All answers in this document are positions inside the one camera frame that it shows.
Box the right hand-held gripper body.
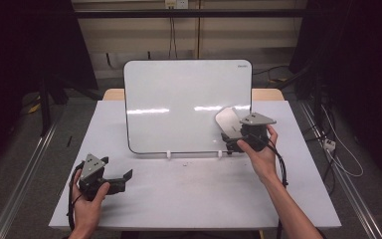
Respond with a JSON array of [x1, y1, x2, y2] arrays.
[[227, 112, 278, 154]]

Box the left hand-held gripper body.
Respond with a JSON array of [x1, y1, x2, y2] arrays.
[[78, 152, 127, 202]]

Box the white whiteboard eraser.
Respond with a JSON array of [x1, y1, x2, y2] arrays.
[[214, 106, 247, 139]]

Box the white desktop whiteboard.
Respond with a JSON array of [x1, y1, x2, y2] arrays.
[[122, 59, 254, 155]]

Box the person's right hand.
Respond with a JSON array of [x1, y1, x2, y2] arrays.
[[236, 123, 280, 184]]

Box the person's left hand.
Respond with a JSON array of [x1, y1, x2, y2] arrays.
[[71, 168, 111, 234]]

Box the wooden table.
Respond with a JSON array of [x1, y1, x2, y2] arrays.
[[102, 88, 286, 102]]

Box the white power adapter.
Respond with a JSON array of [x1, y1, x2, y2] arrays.
[[322, 137, 337, 153]]

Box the black metal stand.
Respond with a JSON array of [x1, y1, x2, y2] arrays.
[[39, 74, 53, 137]]

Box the yellow floor tape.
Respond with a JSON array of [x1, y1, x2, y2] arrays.
[[26, 96, 43, 115]]

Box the dark curtain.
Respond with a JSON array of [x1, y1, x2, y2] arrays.
[[287, 0, 382, 182], [0, 0, 99, 180]]

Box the black horizontal metal bar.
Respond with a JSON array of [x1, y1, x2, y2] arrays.
[[74, 8, 308, 19]]

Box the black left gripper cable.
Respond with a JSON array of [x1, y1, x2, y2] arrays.
[[67, 161, 85, 233]]

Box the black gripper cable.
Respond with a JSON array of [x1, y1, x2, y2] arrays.
[[258, 133, 290, 239], [67, 161, 85, 233]]

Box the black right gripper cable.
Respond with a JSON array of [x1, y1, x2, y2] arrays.
[[258, 133, 290, 239]]

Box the black floor cable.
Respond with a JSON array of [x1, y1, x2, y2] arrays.
[[252, 65, 291, 84]]

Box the metal floor rail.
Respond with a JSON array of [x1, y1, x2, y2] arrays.
[[297, 101, 382, 239], [0, 123, 61, 239]]

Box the white floor cable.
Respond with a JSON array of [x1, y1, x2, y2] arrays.
[[320, 104, 365, 178]]

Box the thin vertical wall conduit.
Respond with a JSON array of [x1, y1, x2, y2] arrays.
[[196, 0, 202, 61]]

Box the black hanging cable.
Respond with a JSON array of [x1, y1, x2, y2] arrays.
[[167, 17, 179, 61]]

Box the white wall socket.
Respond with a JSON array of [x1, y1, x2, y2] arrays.
[[164, 0, 190, 10]]

